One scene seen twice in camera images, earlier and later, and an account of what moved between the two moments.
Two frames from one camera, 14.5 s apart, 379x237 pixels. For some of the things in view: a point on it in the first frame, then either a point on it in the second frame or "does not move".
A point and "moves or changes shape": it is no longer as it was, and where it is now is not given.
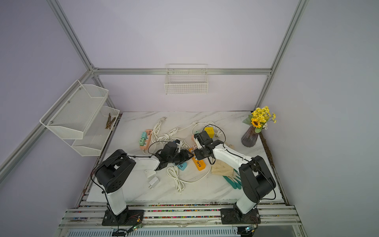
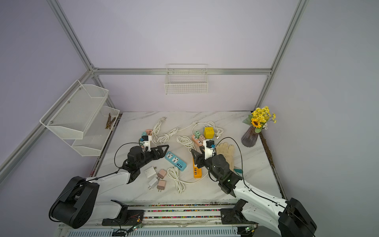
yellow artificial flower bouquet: x=259 y=118 does not move
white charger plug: x=148 y=173 does not move
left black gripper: x=185 y=157 -> x=161 y=153
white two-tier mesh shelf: x=79 y=118 does not move
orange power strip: x=200 y=164 moves or changes shape
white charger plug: x=154 y=182 does not move
